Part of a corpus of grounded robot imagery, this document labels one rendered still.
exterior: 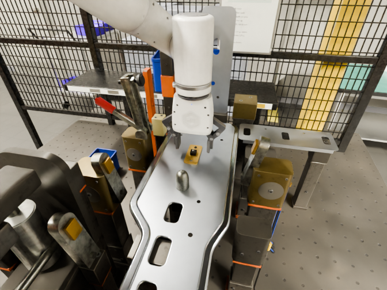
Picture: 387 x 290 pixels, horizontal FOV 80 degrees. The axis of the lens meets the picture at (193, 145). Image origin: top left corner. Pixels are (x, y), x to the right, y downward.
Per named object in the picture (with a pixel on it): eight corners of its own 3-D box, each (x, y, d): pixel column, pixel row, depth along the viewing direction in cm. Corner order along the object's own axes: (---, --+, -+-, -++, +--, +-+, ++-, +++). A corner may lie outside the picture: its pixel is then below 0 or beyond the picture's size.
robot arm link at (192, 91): (168, 84, 50) (169, 97, 52) (208, 88, 49) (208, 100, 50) (178, 72, 57) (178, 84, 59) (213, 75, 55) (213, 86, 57)
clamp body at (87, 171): (129, 269, 69) (100, 179, 47) (97, 262, 71) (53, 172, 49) (138, 249, 74) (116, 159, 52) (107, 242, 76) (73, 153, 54)
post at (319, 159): (306, 210, 86) (334, 148, 69) (292, 208, 87) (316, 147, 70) (304, 200, 90) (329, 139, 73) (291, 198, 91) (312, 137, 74)
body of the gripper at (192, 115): (167, 92, 52) (170, 134, 58) (212, 96, 50) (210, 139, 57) (176, 81, 58) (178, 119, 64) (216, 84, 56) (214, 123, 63)
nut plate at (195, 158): (197, 164, 62) (197, 161, 61) (183, 163, 62) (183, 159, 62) (202, 146, 68) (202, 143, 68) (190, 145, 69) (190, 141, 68)
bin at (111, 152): (109, 182, 98) (104, 166, 93) (88, 178, 100) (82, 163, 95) (121, 166, 107) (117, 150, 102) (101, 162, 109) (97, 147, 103)
